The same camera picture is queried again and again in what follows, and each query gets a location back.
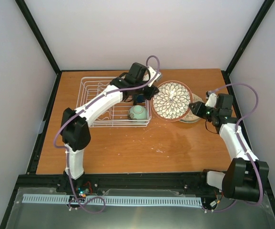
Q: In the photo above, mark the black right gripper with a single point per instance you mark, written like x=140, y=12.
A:
x=199, y=105

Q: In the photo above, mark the black enclosure frame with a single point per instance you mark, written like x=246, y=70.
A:
x=36, y=35

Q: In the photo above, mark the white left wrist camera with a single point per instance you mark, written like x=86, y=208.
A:
x=151, y=76

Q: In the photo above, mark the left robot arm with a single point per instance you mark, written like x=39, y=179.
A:
x=75, y=123

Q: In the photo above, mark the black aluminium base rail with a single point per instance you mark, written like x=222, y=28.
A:
x=191, y=183

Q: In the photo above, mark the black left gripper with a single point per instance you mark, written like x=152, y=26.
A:
x=152, y=89

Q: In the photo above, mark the light blue slotted cable duct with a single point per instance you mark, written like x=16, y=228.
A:
x=120, y=201

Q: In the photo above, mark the white floral pattern plate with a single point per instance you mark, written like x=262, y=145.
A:
x=172, y=101

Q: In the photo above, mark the pale green ceramic bowl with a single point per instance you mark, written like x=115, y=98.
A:
x=137, y=113

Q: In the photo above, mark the white wire dish rack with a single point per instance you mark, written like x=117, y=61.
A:
x=117, y=115

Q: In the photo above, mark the dark blue ceramic mug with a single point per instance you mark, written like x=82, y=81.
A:
x=138, y=99

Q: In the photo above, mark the cream bird pattern plate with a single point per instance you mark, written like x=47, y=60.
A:
x=190, y=117

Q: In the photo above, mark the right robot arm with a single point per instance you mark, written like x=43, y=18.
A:
x=244, y=177

